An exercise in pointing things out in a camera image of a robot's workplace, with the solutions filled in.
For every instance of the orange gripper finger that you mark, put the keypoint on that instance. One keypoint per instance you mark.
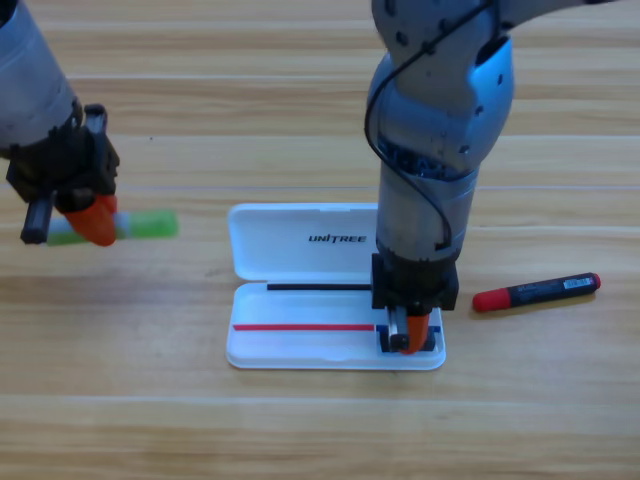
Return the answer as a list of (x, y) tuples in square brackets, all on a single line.
[(95, 222), (418, 332)]

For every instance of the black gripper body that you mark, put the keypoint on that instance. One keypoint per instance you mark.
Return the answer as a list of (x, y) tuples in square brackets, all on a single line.
[(70, 160), (415, 285)]

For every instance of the green transparent pencil lead box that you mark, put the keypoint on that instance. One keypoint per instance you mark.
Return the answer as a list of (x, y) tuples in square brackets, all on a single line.
[(150, 225)]

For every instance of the black marker with red cap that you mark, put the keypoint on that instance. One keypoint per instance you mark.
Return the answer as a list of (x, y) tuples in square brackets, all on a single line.
[(535, 291)]

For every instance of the white Unitree pencil case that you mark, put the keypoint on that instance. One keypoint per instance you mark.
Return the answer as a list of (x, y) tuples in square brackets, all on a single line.
[(280, 240)]

